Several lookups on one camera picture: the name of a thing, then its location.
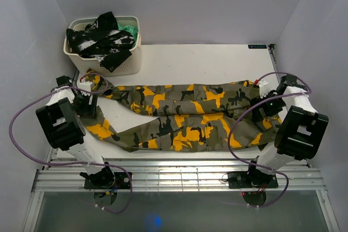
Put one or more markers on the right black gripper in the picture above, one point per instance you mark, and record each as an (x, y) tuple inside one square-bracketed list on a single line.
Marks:
[(256, 116)]

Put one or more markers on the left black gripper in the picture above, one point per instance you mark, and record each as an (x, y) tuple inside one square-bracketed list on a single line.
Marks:
[(88, 109)]

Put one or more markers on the yellow camouflage trousers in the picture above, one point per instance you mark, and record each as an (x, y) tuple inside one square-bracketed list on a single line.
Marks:
[(185, 118)]

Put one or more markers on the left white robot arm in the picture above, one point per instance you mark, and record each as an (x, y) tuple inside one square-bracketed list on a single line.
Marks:
[(61, 124)]

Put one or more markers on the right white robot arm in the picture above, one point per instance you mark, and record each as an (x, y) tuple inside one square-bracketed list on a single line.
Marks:
[(299, 135)]

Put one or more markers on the black white patterned trousers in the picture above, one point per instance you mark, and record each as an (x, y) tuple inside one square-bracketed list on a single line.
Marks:
[(102, 40)]

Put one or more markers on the white perforated laundry basket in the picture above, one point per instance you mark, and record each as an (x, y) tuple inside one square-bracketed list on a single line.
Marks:
[(130, 66)]

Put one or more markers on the blue table label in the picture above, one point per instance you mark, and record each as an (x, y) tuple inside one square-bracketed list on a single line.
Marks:
[(255, 46)]

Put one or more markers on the green cloth in basket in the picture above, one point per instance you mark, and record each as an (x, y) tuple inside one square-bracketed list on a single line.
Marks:
[(131, 29)]

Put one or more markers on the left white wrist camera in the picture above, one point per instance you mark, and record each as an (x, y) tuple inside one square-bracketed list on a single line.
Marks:
[(85, 87)]

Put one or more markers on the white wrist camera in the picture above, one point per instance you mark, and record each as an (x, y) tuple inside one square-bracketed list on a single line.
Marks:
[(85, 87), (263, 87)]

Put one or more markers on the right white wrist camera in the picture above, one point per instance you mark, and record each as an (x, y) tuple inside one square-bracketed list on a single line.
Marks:
[(263, 87)]

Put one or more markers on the aluminium table edge rail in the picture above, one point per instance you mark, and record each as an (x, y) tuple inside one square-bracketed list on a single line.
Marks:
[(271, 48)]

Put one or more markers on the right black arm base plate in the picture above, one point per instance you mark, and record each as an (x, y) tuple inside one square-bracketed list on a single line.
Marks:
[(244, 180)]

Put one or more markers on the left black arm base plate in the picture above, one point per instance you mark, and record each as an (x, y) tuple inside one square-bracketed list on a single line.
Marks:
[(122, 181)]

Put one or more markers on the aluminium front rail frame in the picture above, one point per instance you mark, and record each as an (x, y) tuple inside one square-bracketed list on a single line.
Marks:
[(177, 176)]

